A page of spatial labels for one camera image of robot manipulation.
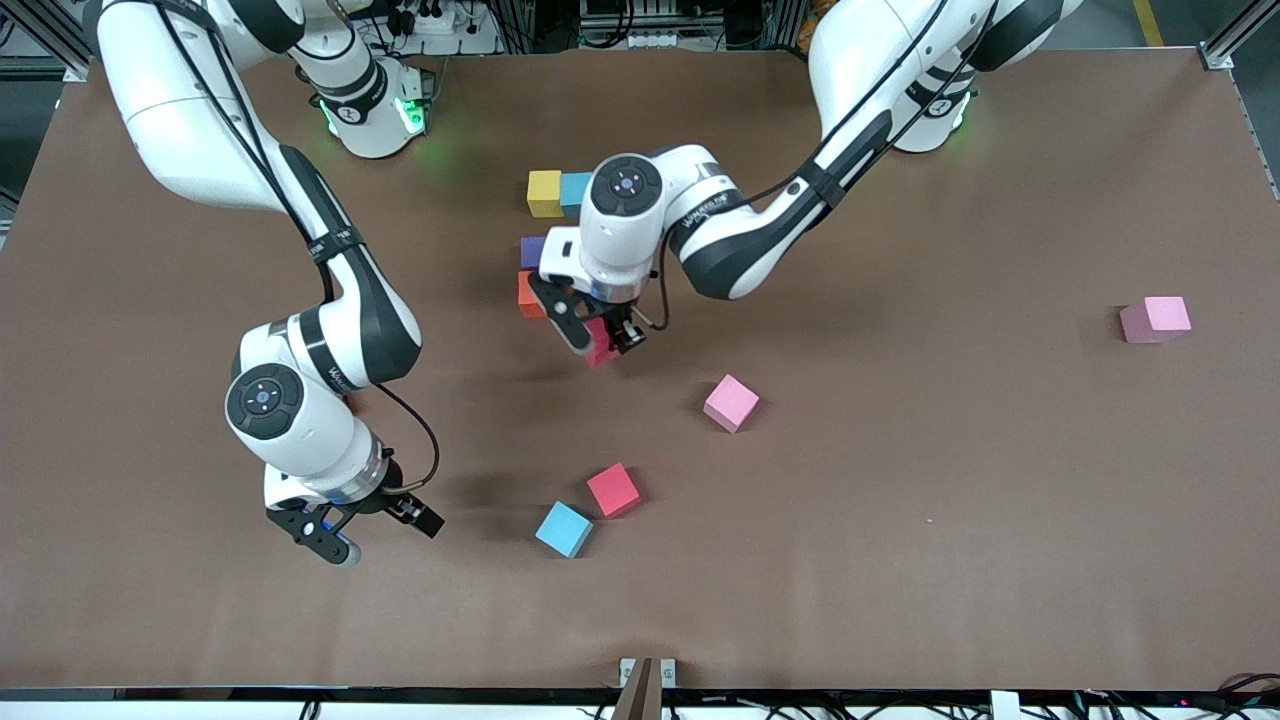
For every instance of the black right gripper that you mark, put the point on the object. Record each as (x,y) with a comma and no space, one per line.
(385,499)

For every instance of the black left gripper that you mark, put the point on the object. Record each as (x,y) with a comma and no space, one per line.
(622,317)

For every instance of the red foam cube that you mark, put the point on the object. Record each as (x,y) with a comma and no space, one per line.
(613,490)
(600,350)

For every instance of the orange foam cube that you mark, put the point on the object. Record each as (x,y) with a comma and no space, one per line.
(528,295)

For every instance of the purple foam cube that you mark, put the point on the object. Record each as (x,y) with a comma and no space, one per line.
(532,252)

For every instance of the blue foam cube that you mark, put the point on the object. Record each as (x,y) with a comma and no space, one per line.
(572,190)
(564,529)

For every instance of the yellow foam cube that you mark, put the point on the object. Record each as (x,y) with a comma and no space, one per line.
(545,193)

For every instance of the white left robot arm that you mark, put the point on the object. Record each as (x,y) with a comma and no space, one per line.
(625,230)

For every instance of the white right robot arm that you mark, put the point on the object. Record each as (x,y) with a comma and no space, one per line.
(320,440)

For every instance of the pink foam cube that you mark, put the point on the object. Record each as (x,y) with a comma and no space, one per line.
(1155,319)
(731,403)

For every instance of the white power strip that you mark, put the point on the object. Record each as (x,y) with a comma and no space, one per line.
(432,22)

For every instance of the small white box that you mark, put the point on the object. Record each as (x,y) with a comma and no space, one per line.
(1005,707)

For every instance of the silver metal bracket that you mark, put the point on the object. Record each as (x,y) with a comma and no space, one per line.
(628,670)

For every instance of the brown camera post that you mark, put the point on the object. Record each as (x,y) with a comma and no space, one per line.
(640,695)

